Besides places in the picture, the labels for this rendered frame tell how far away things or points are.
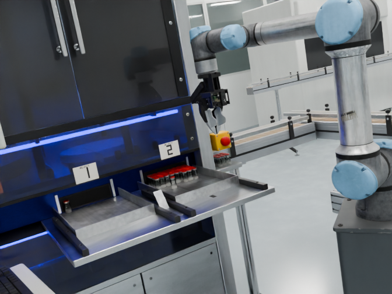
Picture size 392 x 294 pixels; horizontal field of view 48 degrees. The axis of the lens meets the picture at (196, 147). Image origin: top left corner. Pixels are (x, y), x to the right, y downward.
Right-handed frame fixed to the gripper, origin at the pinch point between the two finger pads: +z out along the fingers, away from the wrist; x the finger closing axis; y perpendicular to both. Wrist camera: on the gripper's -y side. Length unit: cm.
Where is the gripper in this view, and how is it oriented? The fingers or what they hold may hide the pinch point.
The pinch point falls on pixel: (214, 130)
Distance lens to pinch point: 153.9
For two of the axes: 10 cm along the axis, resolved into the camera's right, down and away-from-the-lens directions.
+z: 1.9, 9.7, 1.8
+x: 8.5, -2.5, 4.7
